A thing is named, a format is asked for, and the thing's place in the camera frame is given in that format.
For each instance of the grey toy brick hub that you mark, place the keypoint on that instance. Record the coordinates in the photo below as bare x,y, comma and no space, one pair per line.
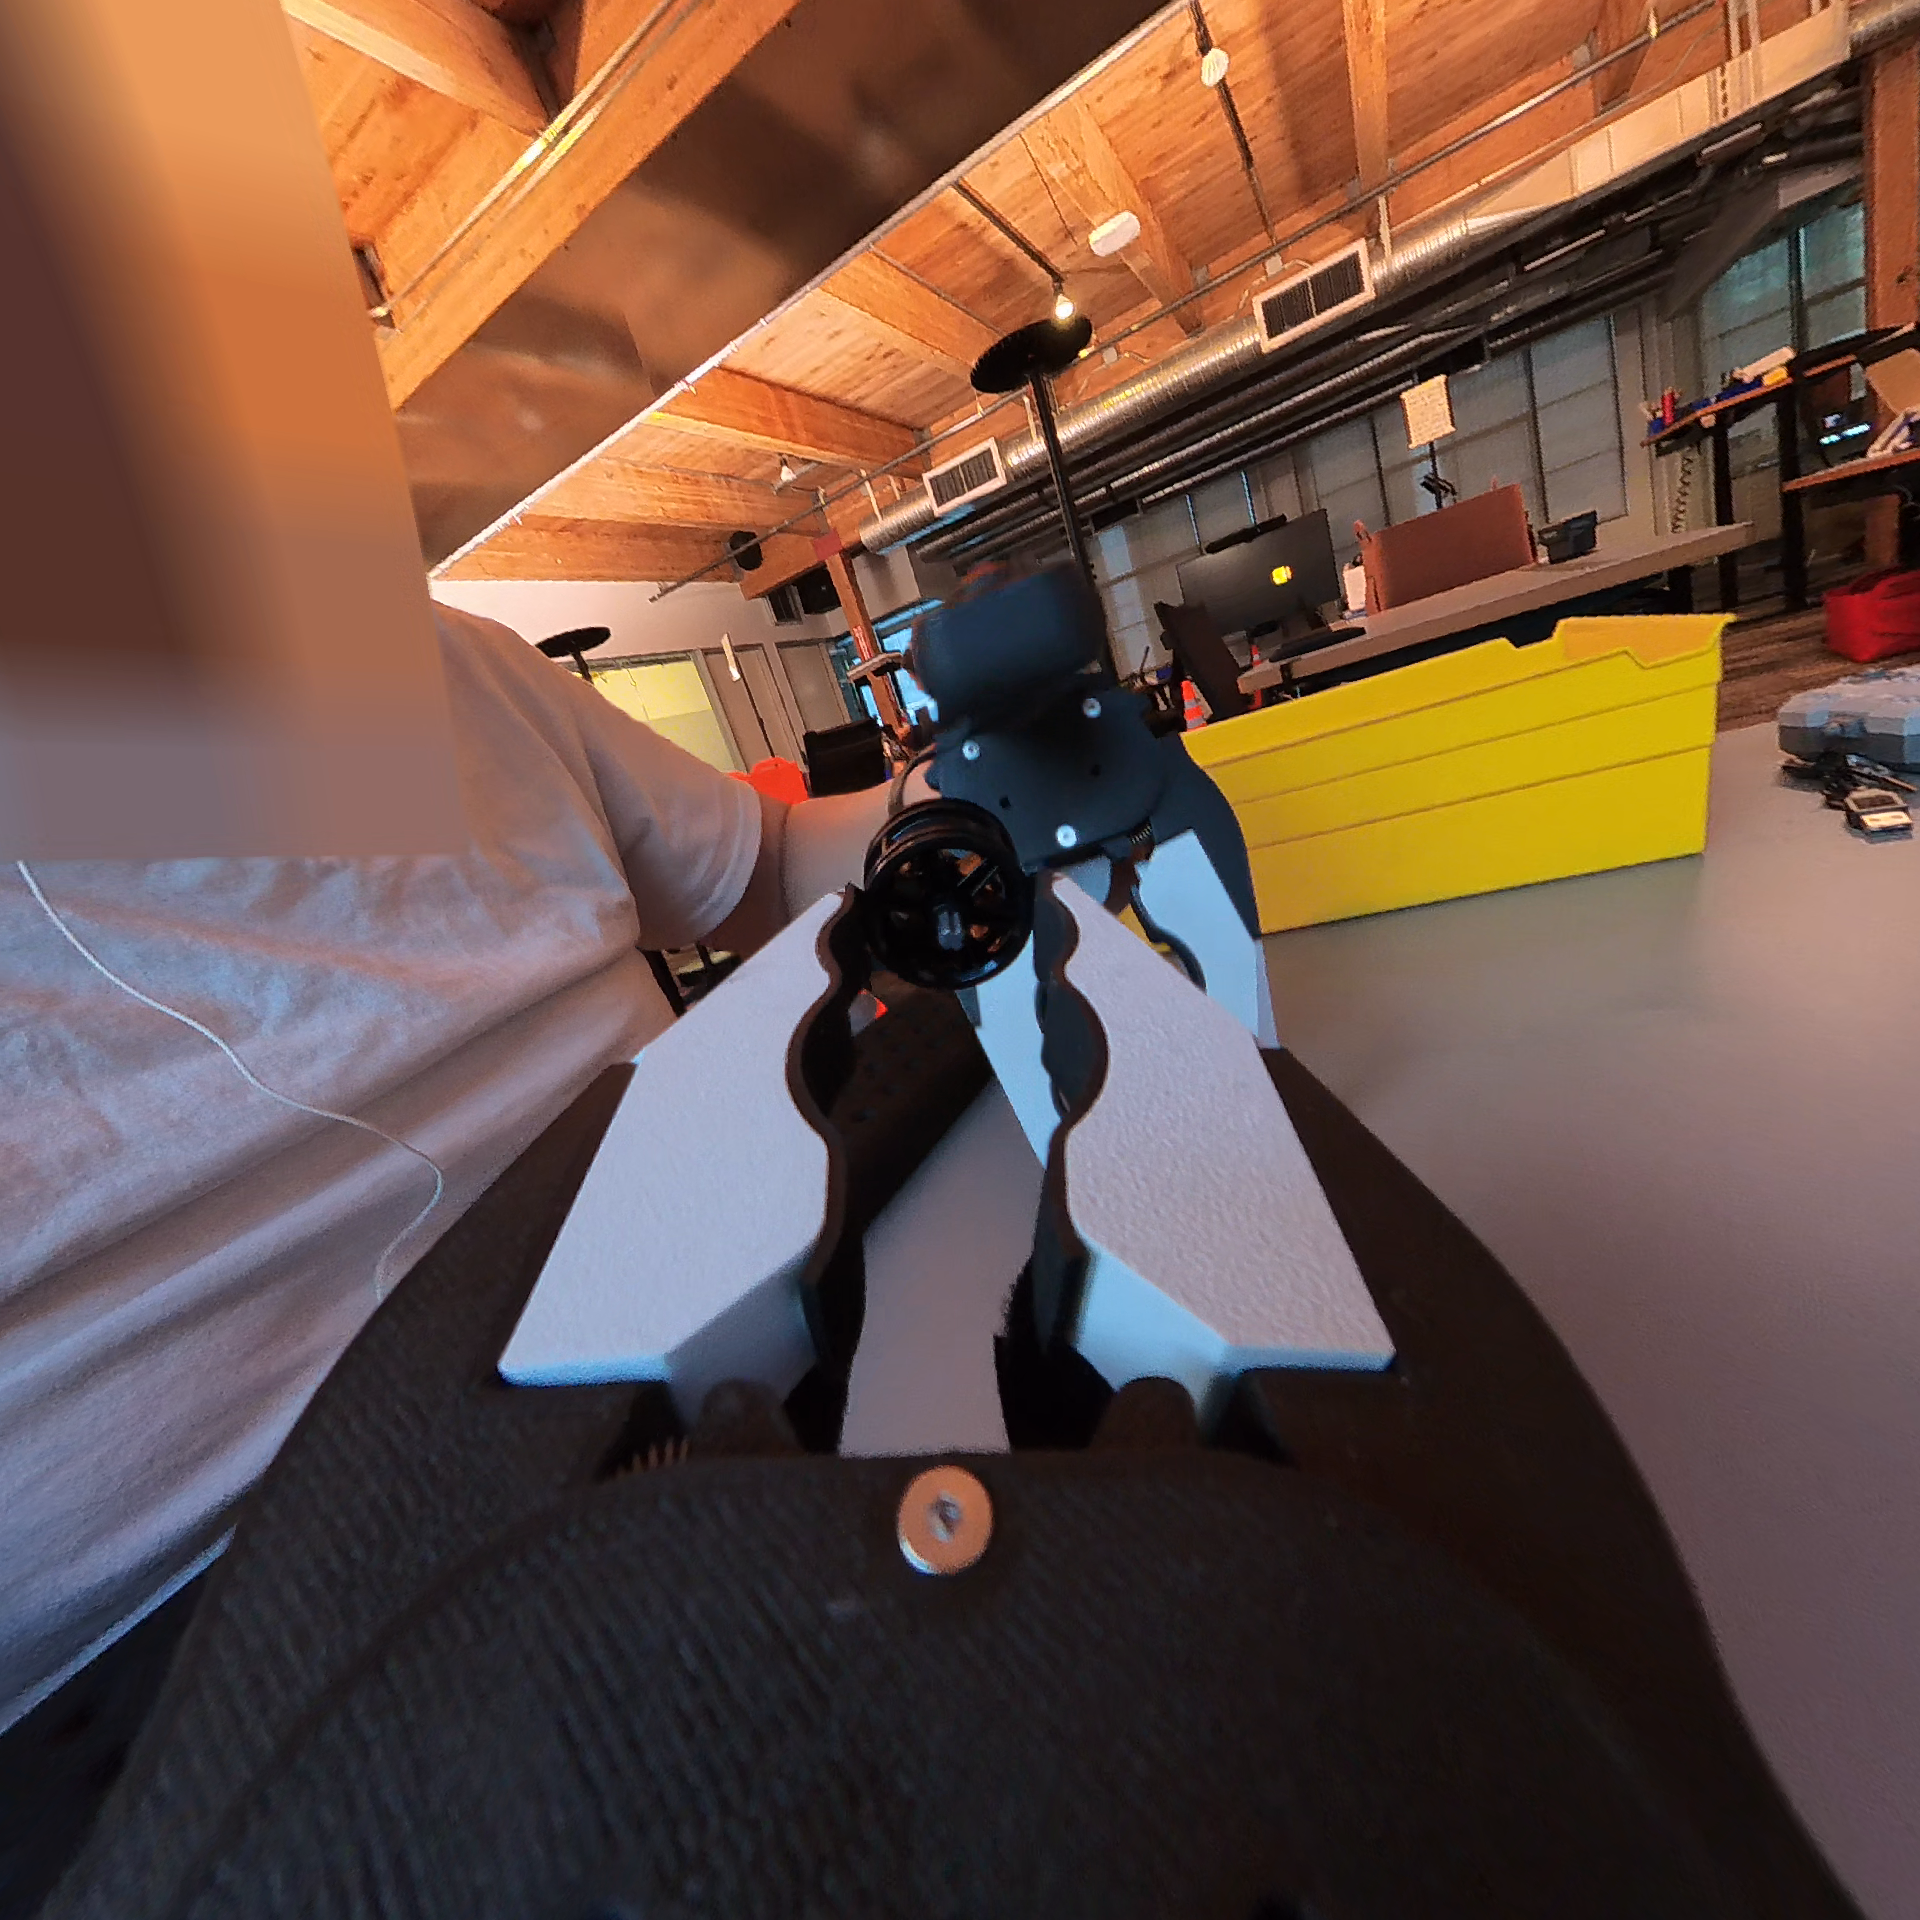
1853,723

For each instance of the black toy wheel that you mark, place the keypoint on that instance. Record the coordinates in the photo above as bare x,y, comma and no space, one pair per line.
943,901

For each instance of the silver ventilation duct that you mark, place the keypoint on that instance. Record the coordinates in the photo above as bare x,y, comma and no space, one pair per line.
1158,388

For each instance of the grey background table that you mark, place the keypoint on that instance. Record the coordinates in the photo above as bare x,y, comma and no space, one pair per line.
1515,592

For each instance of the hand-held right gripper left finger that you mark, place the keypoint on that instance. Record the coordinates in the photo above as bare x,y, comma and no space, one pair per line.
676,1200

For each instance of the wooden workbench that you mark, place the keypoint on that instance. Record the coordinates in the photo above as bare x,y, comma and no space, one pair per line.
1861,471

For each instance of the person's white shirt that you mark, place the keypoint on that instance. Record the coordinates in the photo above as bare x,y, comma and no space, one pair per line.
302,1048

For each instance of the small black box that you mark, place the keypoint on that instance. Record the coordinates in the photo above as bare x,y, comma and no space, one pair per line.
1570,540

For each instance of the yellow plastic bin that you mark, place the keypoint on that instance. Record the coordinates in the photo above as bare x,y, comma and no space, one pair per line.
1471,780

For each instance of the black computer monitor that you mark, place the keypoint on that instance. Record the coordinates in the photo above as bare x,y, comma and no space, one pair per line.
1256,571

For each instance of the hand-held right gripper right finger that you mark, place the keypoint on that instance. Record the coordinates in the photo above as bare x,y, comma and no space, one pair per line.
1215,1200

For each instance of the person's left forearm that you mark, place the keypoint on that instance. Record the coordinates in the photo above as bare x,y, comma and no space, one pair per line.
823,850

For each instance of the white paper sign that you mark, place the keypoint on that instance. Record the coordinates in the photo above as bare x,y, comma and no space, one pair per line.
1425,409

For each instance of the brown cardboard box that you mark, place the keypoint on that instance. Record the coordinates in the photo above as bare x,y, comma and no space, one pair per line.
1445,550

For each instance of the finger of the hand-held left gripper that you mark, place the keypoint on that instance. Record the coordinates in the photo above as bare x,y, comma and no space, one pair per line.
1210,929
1021,1060

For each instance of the white ceiling vent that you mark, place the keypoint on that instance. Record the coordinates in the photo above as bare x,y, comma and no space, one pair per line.
960,475
1313,294

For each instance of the white round ceiling sensor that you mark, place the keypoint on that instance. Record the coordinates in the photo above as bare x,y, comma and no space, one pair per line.
1115,232

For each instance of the black floor lamp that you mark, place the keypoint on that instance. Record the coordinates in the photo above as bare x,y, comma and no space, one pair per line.
1063,453

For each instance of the grey desk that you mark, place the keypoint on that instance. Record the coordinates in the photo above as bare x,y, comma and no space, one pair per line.
1575,1079

